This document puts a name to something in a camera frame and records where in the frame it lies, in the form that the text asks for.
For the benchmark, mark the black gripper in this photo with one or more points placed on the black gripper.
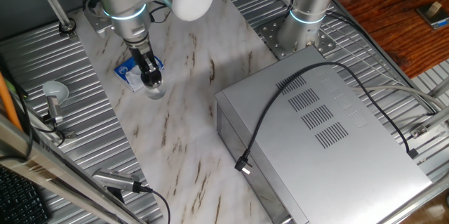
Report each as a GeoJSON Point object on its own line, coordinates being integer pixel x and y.
{"type": "Point", "coordinates": [142, 55]}

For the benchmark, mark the clear glass jar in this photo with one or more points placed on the clear glass jar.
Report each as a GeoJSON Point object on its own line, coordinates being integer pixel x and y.
{"type": "Point", "coordinates": [156, 92]}

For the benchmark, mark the blue tissue pack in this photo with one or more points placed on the blue tissue pack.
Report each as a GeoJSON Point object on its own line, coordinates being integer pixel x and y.
{"type": "Point", "coordinates": [124, 71]}

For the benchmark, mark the white marble pattern board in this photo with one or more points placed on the white marble pattern board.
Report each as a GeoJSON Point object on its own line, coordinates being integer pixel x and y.
{"type": "Point", "coordinates": [168, 129]}

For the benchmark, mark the white ladle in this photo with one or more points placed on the white ladle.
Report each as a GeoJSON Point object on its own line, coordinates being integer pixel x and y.
{"type": "Point", "coordinates": [56, 90]}

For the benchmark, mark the metal pole with foot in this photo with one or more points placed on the metal pole with foot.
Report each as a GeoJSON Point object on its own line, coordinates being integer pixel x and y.
{"type": "Point", "coordinates": [52, 1]}

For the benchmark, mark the orange pole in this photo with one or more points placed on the orange pole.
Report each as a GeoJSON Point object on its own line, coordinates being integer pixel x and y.
{"type": "Point", "coordinates": [7, 101]}

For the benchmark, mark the black keyboard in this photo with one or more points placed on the black keyboard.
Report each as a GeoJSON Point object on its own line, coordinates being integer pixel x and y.
{"type": "Point", "coordinates": [17, 199]}

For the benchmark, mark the silver metal box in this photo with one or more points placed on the silver metal box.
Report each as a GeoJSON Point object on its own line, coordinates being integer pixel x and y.
{"type": "Point", "coordinates": [333, 168]}

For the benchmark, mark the wooden block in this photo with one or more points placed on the wooden block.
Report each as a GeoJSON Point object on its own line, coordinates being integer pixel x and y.
{"type": "Point", "coordinates": [434, 9]}

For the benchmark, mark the digital scale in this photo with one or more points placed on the digital scale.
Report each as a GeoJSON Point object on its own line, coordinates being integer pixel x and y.
{"type": "Point", "coordinates": [441, 22]}

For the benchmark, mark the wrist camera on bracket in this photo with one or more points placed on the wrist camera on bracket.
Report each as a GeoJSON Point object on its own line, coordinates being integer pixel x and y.
{"type": "Point", "coordinates": [96, 20]}

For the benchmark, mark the small metal bracket clamp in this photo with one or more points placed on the small metal bracket clamp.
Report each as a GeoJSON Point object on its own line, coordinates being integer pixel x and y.
{"type": "Point", "coordinates": [70, 134]}

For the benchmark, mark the silver finned camera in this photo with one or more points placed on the silver finned camera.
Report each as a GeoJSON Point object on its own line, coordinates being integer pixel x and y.
{"type": "Point", "coordinates": [112, 179]}

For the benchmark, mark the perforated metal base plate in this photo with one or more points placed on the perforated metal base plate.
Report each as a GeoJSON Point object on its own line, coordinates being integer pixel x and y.
{"type": "Point", "coordinates": [270, 36]}

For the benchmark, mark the aluminium frame beam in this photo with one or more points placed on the aluminium frame beam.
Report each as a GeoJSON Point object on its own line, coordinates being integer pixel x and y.
{"type": "Point", "coordinates": [35, 157]}

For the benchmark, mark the aluminium frame bar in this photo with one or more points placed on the aluminium frame bar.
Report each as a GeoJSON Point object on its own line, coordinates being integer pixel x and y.
{"type": "Point", "coordinates": [439, 90]}
{"type": "Point", "coordinates": [433, 120]}

